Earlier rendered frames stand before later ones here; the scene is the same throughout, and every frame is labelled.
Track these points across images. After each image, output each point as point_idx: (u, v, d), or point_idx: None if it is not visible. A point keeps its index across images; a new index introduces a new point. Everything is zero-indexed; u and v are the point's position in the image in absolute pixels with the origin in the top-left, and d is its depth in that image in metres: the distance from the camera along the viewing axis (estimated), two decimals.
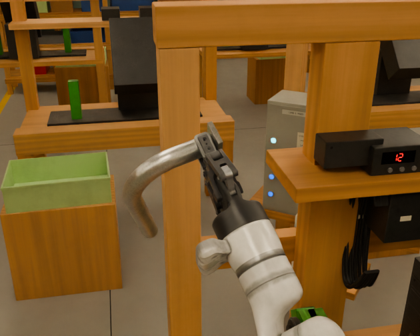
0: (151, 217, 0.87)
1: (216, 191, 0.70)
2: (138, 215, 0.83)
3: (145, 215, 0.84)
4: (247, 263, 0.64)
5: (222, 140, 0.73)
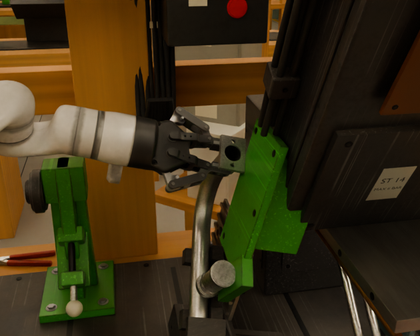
0: (198, 273, 0.80)
1: None
2: (191, 248, 0.83)
3: (193, 253, 0.82)
4: None
5: (223, 135, 0.76)
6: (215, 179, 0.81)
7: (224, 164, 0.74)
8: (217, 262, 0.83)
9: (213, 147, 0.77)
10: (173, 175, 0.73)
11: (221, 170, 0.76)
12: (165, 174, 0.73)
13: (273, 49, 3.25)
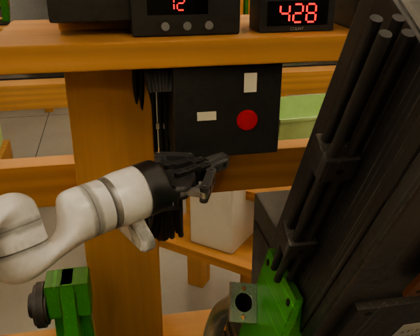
0: None
1: None
2: None
3: None
4: None
5: (233, 282, 0.72)
6: (223, 318, 0.78)
7: (235, 317, 0.70)
8: None
9: (209, 165, 0.77)
10: (195, 186, 0.71)
11: (219, 161, 0.76)
12: (190, 190, 0.70)
13: None
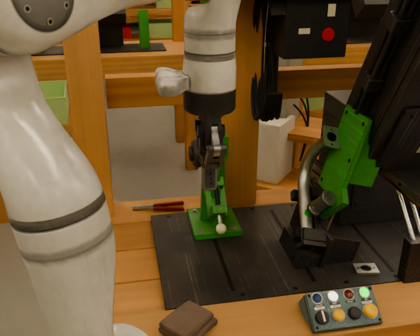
0: (305, 214, 1.25)
1: (197, 128, 0.76)
2: (299, 199, 1.29)
3: (301, 202, 1.27)
4: None
5: (325, 125, 1.21)
6: (315, 154, 1.27)
7: (327, 143, 1.19)
8: (315, 197, 1.29)
9: None
10: (217, 143, 0.71)
11: (215, 178, 0.77)
12: (218, 135, 0.70)
13: None
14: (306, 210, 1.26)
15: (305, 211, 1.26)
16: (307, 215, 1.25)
